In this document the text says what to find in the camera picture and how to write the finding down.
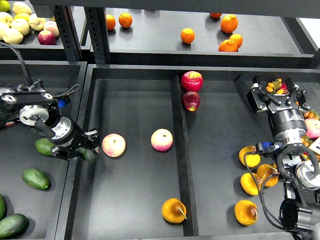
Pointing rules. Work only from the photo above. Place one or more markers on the dark green avocado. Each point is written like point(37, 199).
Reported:
point(87, 155)

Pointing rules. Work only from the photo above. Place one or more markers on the black centre tray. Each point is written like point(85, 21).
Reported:
point(121, 198)

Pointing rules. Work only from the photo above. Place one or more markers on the cherry tomato bunch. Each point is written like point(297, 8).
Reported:
point(307, 142)
point(277, 86)

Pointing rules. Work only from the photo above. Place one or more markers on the orange behind front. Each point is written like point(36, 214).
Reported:
point(237, 38)

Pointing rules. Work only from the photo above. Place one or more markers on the black shelf post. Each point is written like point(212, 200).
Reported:
point(98, 31)
point(67, 32)

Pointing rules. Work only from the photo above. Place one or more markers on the pink apple centre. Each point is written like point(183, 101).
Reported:
point(161, 140)

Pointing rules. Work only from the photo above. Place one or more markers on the orange under shelf edge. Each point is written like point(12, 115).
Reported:
point(215, 15)

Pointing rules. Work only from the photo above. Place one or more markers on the white label card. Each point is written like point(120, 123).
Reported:
point(315, 146)

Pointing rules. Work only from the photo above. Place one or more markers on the yellow pear left lower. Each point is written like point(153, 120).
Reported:
point(251, 183)

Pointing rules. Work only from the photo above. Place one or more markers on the orange centre shelf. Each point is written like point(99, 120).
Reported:
point(187, 35)

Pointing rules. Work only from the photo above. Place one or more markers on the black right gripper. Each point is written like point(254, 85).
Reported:
point(283, 121)

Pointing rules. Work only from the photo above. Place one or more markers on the black left tray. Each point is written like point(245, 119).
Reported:
point(46, 210)

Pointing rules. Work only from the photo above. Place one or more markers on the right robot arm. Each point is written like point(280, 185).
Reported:
point(299, 215)

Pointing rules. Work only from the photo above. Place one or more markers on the bright red apple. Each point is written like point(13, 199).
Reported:
point(192, 81)

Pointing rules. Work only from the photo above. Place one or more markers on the cherry tomato bunch upper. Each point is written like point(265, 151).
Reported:
point(277, 86)

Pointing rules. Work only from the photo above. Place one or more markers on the avocado bottom left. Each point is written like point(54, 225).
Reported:
point(12, 225)

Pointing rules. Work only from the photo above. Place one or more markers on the black centre tray divider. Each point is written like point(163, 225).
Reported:
point(184, 168)

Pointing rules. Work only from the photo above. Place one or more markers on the pale pink peach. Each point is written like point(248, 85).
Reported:
point(52, 27)

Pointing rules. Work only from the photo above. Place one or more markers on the yellow pear upper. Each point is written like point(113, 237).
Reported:
point(252, 160)

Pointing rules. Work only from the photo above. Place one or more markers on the green avocado under gripper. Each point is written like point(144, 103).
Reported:
point(44, 146)

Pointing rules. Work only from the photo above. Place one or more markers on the red apple on shelf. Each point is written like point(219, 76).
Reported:
point(46, 37)

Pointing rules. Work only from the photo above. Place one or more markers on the yellow pear lower right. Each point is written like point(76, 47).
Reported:
point(246, 212)

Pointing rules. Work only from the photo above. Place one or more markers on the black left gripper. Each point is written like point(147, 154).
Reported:
point(69, 137)

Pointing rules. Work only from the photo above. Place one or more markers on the cherry tomato bunch lower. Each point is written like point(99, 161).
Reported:
point(307, 142)

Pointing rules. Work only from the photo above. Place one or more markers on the black shelf post left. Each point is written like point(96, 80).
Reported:
point(67, 32)

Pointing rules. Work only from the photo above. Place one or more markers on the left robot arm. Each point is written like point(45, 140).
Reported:
point(33, 106)

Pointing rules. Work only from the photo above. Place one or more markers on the pink apple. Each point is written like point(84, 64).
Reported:
point(161, 140)
point(113, 145)

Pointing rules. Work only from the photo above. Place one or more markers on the dark red apple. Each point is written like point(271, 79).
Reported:
point(191, 101)

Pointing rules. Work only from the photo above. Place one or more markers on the avocado left edge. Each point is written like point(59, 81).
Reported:
point(2, 207)

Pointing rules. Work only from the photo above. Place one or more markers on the black shelf post right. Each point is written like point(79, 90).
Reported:
point(98, 31)

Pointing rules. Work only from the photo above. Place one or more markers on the pale yellow pear front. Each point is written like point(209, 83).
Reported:
point(12, 36)

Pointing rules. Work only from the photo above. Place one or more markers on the yellow pear middle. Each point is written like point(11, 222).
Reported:
point(266, 170)

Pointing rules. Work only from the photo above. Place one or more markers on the black tray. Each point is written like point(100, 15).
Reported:
point(121, 198)
point(46, 210)

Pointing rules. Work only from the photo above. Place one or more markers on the orange front right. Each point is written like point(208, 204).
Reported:
point(228, 45)

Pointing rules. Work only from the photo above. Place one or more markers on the avocado left tray middle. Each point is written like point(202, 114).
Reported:
point(36, 178)

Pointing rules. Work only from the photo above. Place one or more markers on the large orange upper right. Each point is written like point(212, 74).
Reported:
point(229, 23)

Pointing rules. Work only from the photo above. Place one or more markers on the pink apple left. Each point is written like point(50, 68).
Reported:
point(113, 145)

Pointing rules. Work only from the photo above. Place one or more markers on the pink apple right edge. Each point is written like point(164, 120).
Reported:
point(313, 128)

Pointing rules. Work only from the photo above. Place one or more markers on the yellow pear with stem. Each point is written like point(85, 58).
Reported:
point(174, 211)

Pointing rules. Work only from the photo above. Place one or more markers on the yellow pear by divider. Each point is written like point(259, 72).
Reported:
point(275, 171)

